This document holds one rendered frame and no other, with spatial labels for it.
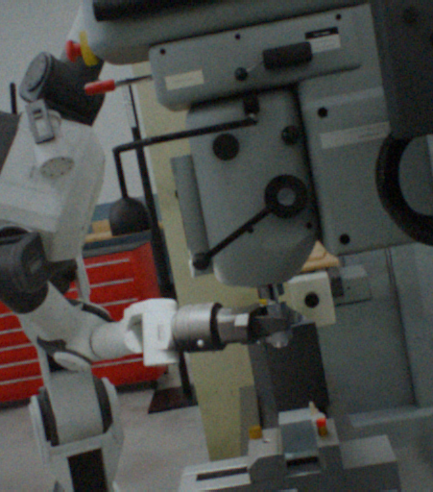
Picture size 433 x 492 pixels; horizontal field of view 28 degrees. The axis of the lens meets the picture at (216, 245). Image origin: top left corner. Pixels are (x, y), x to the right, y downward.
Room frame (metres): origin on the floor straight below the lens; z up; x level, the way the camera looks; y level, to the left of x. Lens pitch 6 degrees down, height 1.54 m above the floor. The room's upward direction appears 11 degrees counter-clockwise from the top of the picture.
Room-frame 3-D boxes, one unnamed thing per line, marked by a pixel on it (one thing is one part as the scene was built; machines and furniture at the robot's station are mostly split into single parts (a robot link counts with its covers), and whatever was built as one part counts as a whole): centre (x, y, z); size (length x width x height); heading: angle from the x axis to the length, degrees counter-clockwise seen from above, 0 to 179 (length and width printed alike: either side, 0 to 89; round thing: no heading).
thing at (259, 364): (1.95, -0.10, 1.07); 0.22 x 0.12 x 0.20; 9
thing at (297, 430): (1.37, -0.07, 1.08); 0.06 x 0.05 x 0.06; 176
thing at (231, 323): (1.57, 0.01, 1.23); 0.13 x 0.12 x 0.10; 156
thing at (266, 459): (1.38, -0.02, 1.06); 0.12 x 0.06 x 0.04; 176
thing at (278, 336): (1.53, -0.08, 1.23); 0.05 x 0.05 x 0.06
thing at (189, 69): (1.53, -0.12, 1.68); 0.34 x 0.24 x 0.10; 88
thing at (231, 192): (1.53, -0.08, 1.47); 0.21 x 0.19 x 0.32; 178
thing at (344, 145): (1.52, -0.27, 1.47); 0.24 x 0.19 x 0.26; 178
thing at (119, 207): (1.52, 0.14, 1.47); 0.07 x 0.07 x 0.06
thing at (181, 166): (1.53, 0.03, 1.45); 0.04 x 0.04 x 0.21; 88
